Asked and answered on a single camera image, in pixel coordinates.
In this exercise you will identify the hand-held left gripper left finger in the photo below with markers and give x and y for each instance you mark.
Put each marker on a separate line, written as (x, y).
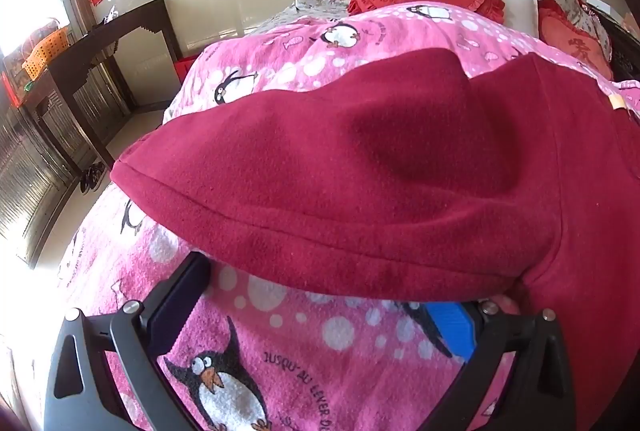
(175, 306)

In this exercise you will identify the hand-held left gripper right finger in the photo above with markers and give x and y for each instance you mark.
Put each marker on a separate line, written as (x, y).
(452, 326)

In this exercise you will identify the dark red fleece garment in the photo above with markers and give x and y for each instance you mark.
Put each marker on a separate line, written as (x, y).
(350, 161)

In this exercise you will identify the pink penguin print blanket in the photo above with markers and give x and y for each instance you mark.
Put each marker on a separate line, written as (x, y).
(280, 346)

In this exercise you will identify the pair of dark shoes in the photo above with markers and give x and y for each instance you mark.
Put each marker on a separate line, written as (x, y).
(92, 178)

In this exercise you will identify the dark lattice panel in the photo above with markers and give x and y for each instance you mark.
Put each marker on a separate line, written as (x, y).
(30, 171)

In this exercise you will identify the red box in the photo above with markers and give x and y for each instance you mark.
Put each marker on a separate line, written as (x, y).
(184, 70)

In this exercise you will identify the dark wooden table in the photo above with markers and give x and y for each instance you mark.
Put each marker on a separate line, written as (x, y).
(100, 41)

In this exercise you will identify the orange plastic basket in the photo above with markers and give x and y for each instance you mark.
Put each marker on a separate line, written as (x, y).
(45, 53)

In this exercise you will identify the floral bed sheet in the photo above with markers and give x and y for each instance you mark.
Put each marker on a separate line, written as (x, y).
(290, 18)

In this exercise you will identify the small red heart cushion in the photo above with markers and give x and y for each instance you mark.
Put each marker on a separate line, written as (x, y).
(575, 41)

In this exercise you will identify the dark carved wooden headboard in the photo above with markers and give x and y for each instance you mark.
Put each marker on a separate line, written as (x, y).
(625, 56)

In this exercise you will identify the white pillow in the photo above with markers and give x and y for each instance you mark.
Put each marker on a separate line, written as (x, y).
(515, 3)

